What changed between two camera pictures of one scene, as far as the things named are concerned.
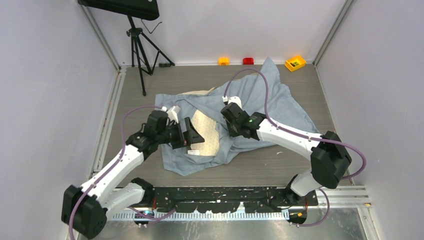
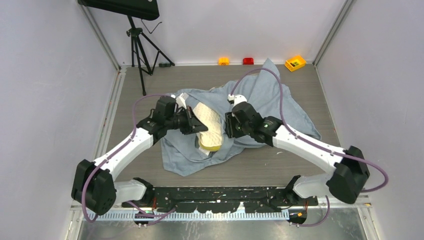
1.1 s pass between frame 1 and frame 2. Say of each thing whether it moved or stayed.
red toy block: stayed
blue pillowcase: moved
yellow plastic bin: stayed
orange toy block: stayed
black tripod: stayed
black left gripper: moved
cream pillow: moved
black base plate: stayed
